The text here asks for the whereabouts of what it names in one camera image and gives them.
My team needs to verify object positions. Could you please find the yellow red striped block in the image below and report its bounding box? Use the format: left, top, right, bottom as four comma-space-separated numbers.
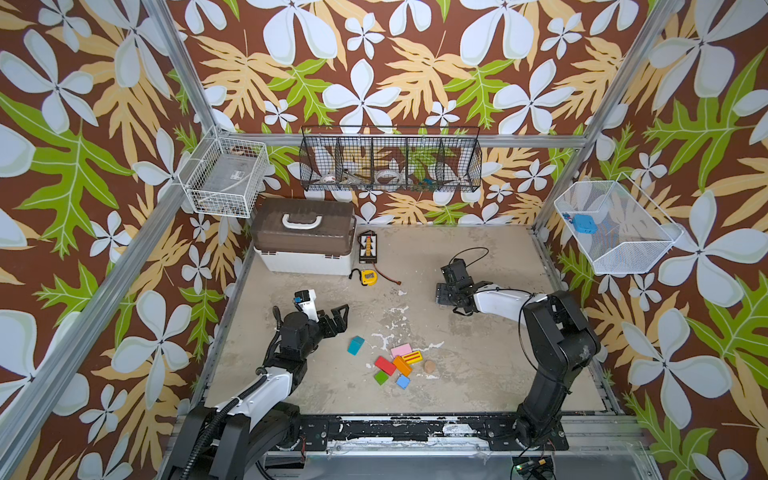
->
402, 350, 423, 365

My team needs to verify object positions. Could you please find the orange block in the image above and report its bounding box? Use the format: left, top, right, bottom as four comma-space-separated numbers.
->
392, 356, 412, 377

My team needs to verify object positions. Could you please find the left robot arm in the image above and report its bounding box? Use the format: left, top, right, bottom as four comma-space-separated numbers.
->
159, 304, 349, 479

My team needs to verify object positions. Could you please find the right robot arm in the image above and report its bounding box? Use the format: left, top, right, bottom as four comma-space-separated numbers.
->
436, 258, 600, 448

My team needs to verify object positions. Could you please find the teal wedge block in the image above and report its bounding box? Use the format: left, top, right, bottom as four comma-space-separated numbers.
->
347, 336, 365, 356

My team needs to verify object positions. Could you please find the green block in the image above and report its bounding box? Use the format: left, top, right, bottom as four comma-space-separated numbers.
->
374, 371, 390, 385

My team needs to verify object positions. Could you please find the pink block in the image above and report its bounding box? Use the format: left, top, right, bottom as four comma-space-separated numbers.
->
391, 343, 413, 358

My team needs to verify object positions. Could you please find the blue block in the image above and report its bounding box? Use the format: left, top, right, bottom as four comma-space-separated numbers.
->
396, 375, 410, 389

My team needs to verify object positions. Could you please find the yellow tape measure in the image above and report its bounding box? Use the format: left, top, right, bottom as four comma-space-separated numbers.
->
348, 268, 378, 286

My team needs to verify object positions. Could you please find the brown lid tool box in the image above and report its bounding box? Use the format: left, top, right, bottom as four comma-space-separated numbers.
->
252, 198, 357, 276

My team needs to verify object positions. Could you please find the black orange battery charger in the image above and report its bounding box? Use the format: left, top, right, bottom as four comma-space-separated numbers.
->
357, 230, 378, 265

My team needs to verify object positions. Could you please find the blue object in basket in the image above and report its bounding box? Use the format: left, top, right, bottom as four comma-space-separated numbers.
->
571, 214, 598, 235

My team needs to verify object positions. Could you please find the white mesh basket right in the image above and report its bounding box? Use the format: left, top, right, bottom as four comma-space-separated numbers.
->
554, 179, 683, 276

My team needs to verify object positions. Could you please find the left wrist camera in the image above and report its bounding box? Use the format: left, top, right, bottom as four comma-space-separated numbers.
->
294, 289, 319, 322

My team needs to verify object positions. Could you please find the white wire basket left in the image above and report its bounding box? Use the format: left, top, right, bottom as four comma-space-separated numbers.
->
179, 136, 271, 218

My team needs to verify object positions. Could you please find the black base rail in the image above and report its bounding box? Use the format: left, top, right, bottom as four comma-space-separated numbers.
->
251, 412, 571, 452

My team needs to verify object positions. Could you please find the black wire basket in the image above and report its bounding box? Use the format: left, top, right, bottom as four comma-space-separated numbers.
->
298, 125, 483, 192

